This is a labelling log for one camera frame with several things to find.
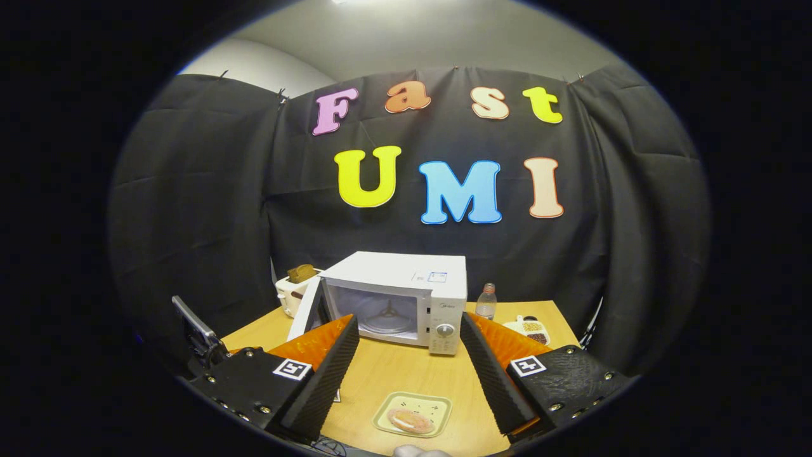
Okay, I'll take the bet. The white toaster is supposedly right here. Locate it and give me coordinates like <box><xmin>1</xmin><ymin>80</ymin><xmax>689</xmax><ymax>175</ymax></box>
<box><xmin>275</xmin><ymin>270</ymin><xmax>321</xmax><ymax>318</ymax></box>

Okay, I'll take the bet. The white divided dish of grains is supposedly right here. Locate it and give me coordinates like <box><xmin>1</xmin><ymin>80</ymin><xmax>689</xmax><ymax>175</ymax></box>
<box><xmin>503</xmin><ymin>315</ymin><xmax>551</xmax><ymax>347</ymax></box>

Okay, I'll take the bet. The clear plastic bottle red label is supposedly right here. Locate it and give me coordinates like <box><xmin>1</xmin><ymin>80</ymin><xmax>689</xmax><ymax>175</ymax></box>
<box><xmin>475</xmin><ymin>283</ymin><xmax>497</xmax><ymax>320</ymax></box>

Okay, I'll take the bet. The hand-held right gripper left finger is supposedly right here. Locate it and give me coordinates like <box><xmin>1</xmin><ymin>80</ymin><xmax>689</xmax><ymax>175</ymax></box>
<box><xmin>190</xmin><ymin>314</ymin><xmax>360</xmax><ymax>444</ymax></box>

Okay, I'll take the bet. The glass turntable plate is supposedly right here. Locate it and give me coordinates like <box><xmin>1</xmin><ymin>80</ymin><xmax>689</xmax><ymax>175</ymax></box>
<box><xmin>358</xmin><ymin>305</ymin><xmax>416</xmax><ymax>335</ymax></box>

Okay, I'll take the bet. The white microwave oven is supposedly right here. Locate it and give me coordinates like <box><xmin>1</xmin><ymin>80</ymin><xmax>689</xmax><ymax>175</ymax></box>
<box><xmin>287</xmin><ymin>251</ymin><xmax>468</xmax><ymax>356</ymax></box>

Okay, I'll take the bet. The pale green square plate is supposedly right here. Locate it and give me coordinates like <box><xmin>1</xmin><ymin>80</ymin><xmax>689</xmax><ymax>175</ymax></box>
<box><xmin>372</xmin><ymin>392</ymin><xmax>453</xmax><ymax>439</ymax></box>

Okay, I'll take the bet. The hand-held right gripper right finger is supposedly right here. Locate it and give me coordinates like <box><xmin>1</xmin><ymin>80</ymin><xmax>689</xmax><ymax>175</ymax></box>
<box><xmin>459</xmin><ymin>312</ymin><xmax>635</xmax><ymax>439</ymax></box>

